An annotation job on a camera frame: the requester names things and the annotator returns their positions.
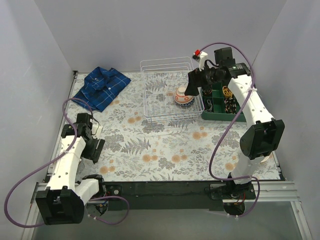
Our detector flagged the orange line pattern bowl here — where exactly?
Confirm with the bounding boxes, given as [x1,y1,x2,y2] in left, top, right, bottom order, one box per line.
[173,86,195,103]

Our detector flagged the blue diamond pattern bowl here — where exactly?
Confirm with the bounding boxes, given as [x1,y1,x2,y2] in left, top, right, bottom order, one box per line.
[174,98,195,109]

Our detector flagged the white wire dish rack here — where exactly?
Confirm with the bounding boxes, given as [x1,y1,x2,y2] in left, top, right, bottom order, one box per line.
[140,56,204,125]

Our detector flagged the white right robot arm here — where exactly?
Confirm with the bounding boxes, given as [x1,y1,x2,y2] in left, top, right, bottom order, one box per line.
[185,47,285,199]

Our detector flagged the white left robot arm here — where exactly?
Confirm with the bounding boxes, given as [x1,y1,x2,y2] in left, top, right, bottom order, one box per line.
[35,113,107,225]

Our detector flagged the dark floral rolled band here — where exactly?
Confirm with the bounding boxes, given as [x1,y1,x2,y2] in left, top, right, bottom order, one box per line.
[202,86,212,97]

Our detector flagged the yellow rolled band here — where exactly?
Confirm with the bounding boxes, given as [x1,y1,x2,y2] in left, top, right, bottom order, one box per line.
[222,86,233,98]

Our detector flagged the green compartment organizer tray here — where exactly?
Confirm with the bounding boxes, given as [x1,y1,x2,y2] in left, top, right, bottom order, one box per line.
[201,83,241,122]

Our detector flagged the grey rolled band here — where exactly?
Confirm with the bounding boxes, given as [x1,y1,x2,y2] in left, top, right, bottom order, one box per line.
[203,99,213,112]

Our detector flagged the black floral rolled band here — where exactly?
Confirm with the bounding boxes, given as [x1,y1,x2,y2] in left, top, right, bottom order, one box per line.
[224,97,237,114]

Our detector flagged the floral patterned table mat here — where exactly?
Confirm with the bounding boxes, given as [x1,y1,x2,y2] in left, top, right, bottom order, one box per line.
[67,69,282,181]

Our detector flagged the blue plaid shirt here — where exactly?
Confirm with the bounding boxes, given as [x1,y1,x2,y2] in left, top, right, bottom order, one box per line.
[73,67,131,112]

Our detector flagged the cream bowl top of stack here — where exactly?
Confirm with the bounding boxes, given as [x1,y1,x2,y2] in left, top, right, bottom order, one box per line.
[260,153,274,164]

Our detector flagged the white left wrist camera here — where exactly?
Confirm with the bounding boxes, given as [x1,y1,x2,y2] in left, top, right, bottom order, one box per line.
[91,124,103,139]

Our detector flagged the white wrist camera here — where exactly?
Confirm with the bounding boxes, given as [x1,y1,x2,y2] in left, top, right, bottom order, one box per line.
[91,124,103,139]
[192,49,208,71]

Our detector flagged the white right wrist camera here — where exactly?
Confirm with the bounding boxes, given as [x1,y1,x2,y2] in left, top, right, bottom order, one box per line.
[192,49,208,71]

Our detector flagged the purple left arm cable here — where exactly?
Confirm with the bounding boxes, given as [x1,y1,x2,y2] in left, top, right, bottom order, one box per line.
[4,97,130,228]

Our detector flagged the aluminium frame rail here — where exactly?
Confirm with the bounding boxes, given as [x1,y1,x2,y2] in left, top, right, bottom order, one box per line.
[30,180,301,204]

